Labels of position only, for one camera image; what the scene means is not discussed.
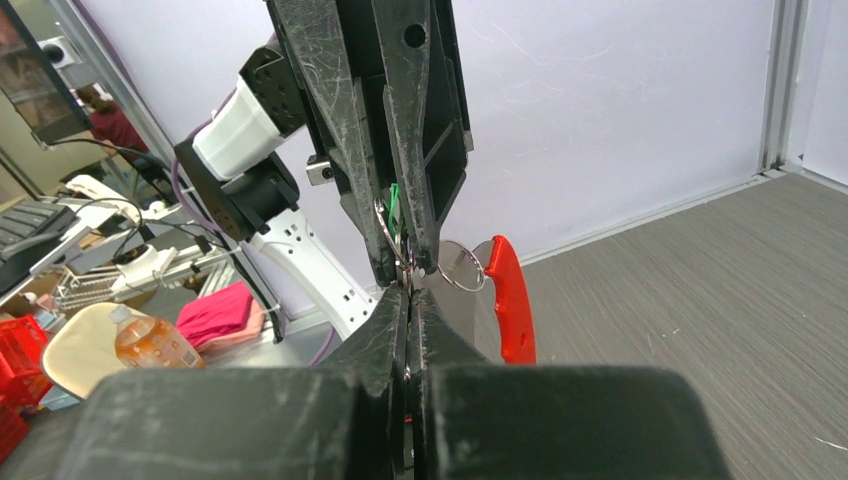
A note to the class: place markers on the red handled metal keyring holder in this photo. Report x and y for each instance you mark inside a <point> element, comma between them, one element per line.
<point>469,280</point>

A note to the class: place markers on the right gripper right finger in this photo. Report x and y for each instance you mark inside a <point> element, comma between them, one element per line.
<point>475,419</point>

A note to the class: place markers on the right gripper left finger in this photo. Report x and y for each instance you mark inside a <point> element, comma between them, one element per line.
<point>340,419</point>

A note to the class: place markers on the orange drink bottle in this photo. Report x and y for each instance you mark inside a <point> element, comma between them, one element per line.
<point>143,341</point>

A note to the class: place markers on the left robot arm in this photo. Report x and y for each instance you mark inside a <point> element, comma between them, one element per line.
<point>261,206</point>

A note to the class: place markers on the key with green tag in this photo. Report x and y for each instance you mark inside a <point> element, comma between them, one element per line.
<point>393,215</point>

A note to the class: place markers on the red crate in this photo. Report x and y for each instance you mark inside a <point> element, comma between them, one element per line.
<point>23,382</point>

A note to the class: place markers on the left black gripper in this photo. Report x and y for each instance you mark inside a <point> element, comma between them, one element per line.
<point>385,103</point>

